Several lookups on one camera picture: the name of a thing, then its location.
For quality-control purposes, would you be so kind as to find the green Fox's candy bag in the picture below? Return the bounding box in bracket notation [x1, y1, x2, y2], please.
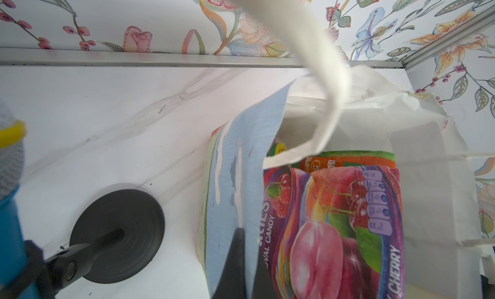
[268, 143, 286, 157]

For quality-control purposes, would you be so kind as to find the green orange noodle packet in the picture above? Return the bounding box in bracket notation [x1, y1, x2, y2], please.
[291, 151, 396, 173]

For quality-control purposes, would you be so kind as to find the painted landscape paper bag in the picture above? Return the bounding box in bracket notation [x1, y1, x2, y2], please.
[197, 0, 494, 298]

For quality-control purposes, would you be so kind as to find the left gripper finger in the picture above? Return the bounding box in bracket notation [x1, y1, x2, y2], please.
[212, 228, 278, 299]

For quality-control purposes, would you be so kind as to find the purple Fox's candy bag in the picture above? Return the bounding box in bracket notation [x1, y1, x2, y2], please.
[260, 166, 406, 298]

